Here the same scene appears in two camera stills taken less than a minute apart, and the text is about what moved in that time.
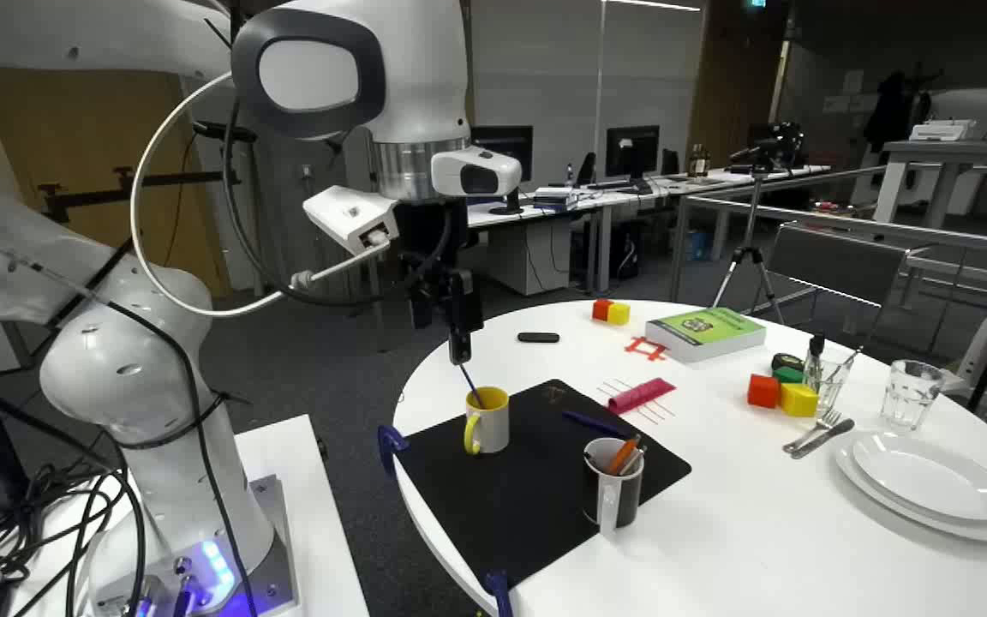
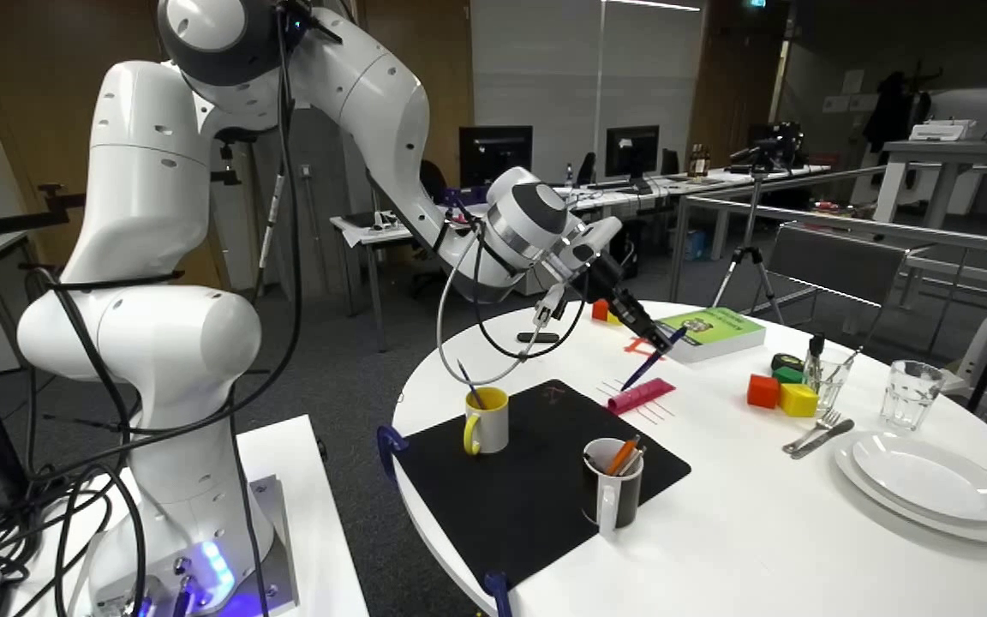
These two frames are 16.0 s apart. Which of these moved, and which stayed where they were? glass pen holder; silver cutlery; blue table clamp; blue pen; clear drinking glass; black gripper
Moved: black gripper; blue pen
Stayed: clear drinking glass; glass pen holder; silver cutlery; blue table clamp
